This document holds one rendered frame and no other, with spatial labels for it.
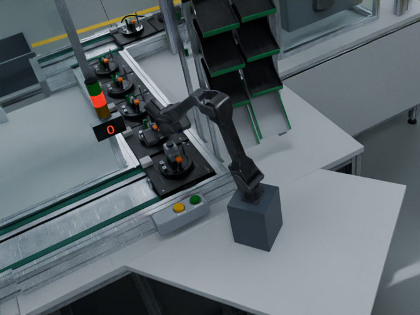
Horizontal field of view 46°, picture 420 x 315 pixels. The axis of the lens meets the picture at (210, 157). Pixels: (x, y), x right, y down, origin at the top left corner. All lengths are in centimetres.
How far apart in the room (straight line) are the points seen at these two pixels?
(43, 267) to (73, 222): 24
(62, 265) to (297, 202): 92
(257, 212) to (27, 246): 92
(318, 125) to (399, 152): 126
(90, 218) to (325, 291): 95
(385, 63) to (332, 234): 158
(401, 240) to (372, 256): 118
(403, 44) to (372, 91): 33
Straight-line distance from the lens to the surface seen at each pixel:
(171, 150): 197
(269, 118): 209
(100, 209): 207
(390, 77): 331
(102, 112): 191
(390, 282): 280
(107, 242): 192
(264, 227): 172
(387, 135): 363
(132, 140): 226
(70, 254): 191
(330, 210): 194
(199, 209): 189
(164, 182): 199
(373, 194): 200
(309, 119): 236
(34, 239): 209
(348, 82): 307
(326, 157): 215
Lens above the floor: 230
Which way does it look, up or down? 40 degrees down
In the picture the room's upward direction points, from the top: 13 degrees counter-clockwise
